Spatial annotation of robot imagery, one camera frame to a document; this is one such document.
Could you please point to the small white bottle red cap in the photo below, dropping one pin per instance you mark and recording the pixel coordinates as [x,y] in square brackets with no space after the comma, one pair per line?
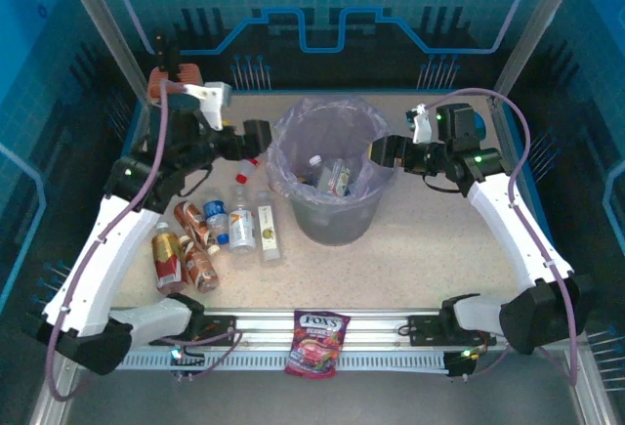
[246,170]

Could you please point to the green label plastic bottle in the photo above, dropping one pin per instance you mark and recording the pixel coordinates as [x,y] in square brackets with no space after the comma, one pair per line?
[346,177]

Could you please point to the clear bottle white cap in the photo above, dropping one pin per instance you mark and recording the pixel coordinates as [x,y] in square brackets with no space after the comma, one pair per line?
[320,168]

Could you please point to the brown label plastic bottle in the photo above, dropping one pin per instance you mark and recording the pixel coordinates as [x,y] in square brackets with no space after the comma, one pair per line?
[193,220]
[200,268]

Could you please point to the water bottle blue label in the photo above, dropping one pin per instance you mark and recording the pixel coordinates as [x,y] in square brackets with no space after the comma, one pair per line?
[216,215]

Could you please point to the small white-labelled bottle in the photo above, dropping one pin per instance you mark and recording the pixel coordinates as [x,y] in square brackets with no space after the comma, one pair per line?
[241,229]

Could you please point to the clear bottle lime label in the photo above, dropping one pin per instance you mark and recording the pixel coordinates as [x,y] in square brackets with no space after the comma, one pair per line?
[269,237]

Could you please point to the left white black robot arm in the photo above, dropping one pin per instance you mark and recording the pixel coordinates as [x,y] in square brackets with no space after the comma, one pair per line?
[97,259]

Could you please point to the purple plastic bin liner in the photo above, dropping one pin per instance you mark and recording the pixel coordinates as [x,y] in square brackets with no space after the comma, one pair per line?
[293,117]

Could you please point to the grey plastic bin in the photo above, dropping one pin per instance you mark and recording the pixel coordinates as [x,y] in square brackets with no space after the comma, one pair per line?
[337,225]

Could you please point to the blue white carton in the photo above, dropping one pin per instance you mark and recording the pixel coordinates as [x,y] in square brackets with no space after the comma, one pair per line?
[481,127]

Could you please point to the beige knife block orange top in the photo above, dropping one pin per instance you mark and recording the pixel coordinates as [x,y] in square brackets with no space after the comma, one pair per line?
[188,73]

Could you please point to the red gold label bottle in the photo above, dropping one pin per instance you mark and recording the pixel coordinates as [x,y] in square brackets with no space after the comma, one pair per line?
[167,259]

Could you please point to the purple candy bag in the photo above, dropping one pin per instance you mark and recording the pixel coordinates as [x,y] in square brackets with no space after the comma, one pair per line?
[315,342]

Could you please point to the small black electronics module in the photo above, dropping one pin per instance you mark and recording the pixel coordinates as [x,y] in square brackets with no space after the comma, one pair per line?
[461,364]
[188,361]

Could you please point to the aluminium frame post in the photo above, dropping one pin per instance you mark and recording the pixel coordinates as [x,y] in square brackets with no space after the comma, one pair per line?
[537,29]
[102,29]

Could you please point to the aluminium mounting rail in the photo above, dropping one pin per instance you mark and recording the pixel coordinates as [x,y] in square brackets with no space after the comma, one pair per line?
[381,327]

